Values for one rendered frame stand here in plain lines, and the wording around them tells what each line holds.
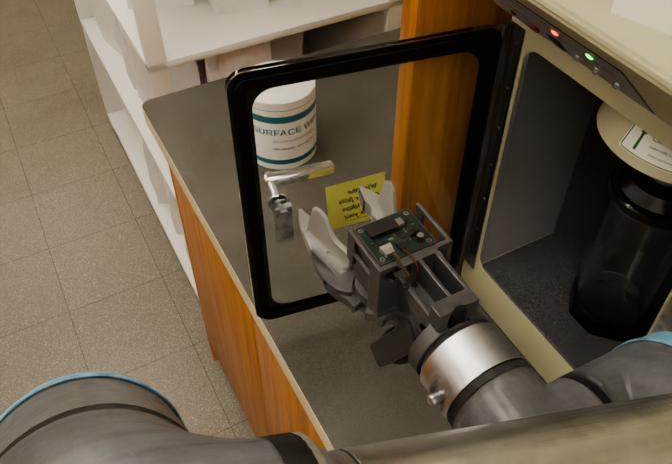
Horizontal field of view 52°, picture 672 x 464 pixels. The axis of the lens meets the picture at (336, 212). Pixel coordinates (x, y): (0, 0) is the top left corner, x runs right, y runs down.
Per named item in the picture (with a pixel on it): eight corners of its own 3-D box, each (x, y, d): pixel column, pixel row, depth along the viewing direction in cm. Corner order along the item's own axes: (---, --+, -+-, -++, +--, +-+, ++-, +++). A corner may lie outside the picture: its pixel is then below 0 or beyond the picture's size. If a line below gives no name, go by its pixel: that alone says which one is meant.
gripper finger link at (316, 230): (300, 174, 65) (369, 225, 60) (302, 218, 69) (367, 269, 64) (274, 189, 63) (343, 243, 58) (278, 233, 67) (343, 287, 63)
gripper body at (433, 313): (417, 196, 60) (503, 292, 53) (409, 260, 66) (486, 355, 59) (340, 225, 58) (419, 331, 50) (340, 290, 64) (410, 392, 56)
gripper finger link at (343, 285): (336, 230, 65) (403, 282, 61) (336, 243, 67) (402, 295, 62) (299, 256, 63) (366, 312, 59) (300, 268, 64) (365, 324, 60)
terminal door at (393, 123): (458, 268, 102) (505, 24, 73) (257, 322, 95) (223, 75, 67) (456, 265, 102) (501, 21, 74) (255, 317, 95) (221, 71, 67)
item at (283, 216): (295, 241, 83) (293, 208, 79) (277, 246, 83) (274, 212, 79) (290, 230, 85) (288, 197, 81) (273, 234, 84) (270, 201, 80)
